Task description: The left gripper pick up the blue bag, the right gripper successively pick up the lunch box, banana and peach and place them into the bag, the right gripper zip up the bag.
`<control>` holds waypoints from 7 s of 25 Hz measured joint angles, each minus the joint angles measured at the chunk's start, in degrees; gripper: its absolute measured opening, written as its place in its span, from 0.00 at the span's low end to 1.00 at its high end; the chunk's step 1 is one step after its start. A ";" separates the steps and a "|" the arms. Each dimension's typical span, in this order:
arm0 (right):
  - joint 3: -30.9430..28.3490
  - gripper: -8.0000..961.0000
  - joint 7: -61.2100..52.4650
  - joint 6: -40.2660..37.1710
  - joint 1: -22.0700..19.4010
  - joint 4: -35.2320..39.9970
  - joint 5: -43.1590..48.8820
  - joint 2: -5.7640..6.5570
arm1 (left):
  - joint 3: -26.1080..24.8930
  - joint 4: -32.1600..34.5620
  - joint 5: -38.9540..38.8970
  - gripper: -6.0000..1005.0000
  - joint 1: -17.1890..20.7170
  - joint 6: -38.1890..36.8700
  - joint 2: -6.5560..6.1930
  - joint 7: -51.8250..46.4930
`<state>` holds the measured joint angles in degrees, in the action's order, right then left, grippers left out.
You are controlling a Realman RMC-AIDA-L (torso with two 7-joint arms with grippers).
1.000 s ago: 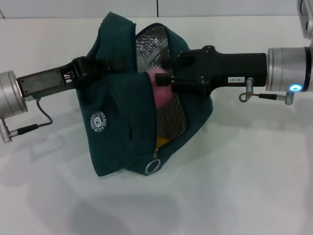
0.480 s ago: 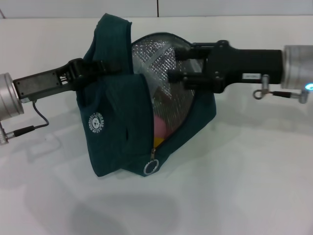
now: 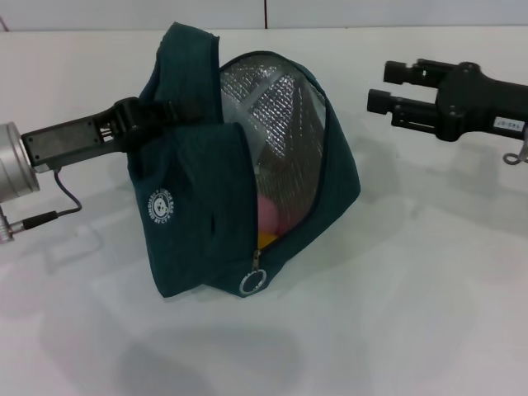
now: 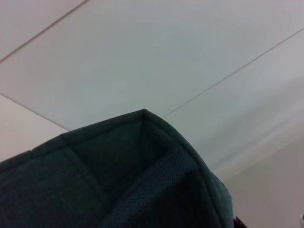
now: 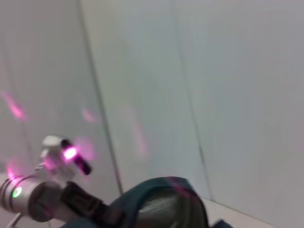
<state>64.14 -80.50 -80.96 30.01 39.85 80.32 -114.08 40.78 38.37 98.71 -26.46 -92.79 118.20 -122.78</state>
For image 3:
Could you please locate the pink peach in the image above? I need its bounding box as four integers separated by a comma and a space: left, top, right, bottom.
257, 193, 290, 237

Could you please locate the right gripper cable with plug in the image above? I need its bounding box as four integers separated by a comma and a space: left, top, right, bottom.
502, 122, 528, 167

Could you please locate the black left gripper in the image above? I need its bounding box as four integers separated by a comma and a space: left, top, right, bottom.
20, 96, 204, 173

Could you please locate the left gripper cable with plug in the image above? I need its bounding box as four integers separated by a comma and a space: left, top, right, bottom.
21, 166, 84, 230

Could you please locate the dark teal insulated lunch bag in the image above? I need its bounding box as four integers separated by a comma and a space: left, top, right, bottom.
127, 19, 362, 300

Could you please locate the gripper cable with plug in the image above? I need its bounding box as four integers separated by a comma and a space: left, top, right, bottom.
21, 166, 84, 230
502, 122, 528, 167

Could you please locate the yellow banana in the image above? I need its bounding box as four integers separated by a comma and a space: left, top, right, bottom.
257, 230, 281, 251

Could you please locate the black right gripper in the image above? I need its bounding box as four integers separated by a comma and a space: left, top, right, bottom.
366, 58, 528, 143

